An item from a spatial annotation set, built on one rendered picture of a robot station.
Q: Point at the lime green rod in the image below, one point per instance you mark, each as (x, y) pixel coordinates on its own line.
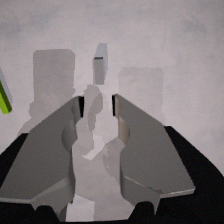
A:
(4, 103)

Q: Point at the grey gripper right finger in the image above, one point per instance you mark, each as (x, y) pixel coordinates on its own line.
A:
(159, 165)

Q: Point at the grey rod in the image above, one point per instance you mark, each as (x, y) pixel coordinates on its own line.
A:
(99, 71)

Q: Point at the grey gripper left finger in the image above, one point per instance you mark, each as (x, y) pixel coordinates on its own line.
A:
(36, 168)

